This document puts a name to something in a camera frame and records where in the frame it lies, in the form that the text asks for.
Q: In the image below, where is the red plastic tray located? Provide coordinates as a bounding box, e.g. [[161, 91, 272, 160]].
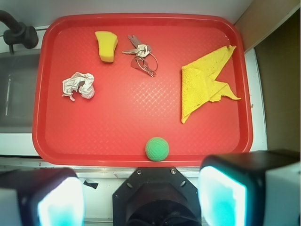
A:
[[32, 14, 253, 167]]

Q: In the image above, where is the steel sink basin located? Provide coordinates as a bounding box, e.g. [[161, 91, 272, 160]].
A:
[[0, 49, 40, 133]]

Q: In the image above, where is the dark faucet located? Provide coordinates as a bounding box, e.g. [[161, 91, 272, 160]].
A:
[[0, 10, 39, 54]]

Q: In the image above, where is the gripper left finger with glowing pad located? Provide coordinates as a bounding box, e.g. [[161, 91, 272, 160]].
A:
[[0, 168, 86, 226]]

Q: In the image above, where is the yellow cloth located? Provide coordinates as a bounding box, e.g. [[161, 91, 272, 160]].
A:
[[181, 45, 241, 124]]

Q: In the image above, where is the crumpled white paper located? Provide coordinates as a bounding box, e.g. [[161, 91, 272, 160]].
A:
[[61, 72, 95, 102]]

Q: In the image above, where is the green golf ball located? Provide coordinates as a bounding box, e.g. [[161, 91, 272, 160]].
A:
[[145, 137, 169, 162]]

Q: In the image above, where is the yellow sponge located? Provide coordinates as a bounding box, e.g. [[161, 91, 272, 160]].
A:
[[95, 31, 118, 63]]

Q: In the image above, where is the silver key bunch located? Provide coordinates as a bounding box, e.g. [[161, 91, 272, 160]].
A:
[[122, 35, 158, 78]]

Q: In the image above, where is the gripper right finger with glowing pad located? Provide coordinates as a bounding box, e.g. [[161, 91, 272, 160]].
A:
[[198, 150, 301, 226]]

